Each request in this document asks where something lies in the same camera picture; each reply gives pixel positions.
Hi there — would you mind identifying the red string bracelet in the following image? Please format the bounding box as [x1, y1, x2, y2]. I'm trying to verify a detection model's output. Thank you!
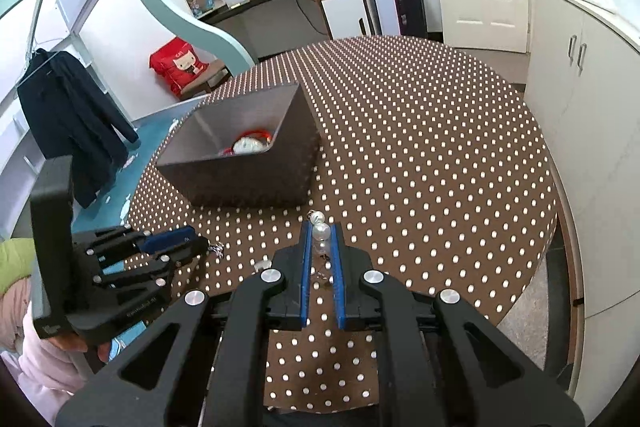
[219, 128, 276, 158]

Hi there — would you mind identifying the white jade pendant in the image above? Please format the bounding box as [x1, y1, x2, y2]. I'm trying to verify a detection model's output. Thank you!
[232, 136, 268, 155]

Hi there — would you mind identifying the pink sleeve forearm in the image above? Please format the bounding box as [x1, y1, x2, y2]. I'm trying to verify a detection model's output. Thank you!
[1, 277, 90, 425]

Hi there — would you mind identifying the person's left hand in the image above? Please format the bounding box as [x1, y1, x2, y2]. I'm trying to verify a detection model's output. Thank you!
[48, 333, 112, 363]

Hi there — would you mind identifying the teal patterned bedsheet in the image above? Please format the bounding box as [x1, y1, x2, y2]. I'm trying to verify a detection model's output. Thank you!
[71, 116, 184, 348]

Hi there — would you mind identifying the dark navy hanging jacket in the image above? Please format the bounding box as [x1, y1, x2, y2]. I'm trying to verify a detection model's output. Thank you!
[16, 49, 139, 208]

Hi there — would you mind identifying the grey metal box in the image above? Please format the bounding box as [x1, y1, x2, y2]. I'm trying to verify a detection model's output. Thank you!
[155, 83, 320, 208]

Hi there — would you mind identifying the red cartoon bag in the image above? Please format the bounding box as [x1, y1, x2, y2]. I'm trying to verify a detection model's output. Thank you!
[149, 37, 208, 96]

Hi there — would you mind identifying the wooden stool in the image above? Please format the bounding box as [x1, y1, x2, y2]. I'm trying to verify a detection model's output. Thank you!
[179, 58, 231, 101]

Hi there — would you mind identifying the brown polka dot tablecloth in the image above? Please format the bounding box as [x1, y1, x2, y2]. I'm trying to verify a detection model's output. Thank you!
[124, 34, 559, 415]

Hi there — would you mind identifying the dark desk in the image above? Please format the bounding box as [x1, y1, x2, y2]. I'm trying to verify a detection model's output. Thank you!
[198, 0, 329, 62]

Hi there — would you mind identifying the small white door cabinet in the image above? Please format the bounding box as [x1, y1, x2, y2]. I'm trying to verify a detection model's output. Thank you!
[316, 0, 374, 40]

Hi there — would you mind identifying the long white sideboard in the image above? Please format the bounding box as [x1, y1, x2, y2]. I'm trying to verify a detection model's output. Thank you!
[525, 0, 639, 421]

